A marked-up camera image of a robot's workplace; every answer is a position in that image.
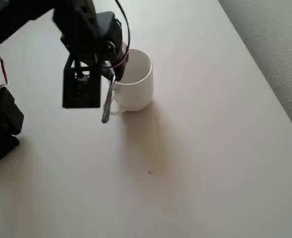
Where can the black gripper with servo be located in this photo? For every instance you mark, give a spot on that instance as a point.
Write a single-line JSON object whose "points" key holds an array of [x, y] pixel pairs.
{"points": [[118, 66]]}

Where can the white ceramic mug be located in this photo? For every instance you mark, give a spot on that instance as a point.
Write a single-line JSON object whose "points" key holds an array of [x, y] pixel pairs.
{"points": [[138, 94]]}

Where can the silver metal teaspoon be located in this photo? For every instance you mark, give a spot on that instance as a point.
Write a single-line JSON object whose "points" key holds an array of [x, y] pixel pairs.
{"points": [[108, 104]]}

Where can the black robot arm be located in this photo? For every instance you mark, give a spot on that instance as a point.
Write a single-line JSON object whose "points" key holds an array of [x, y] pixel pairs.
{"points": [[74, 15]]}

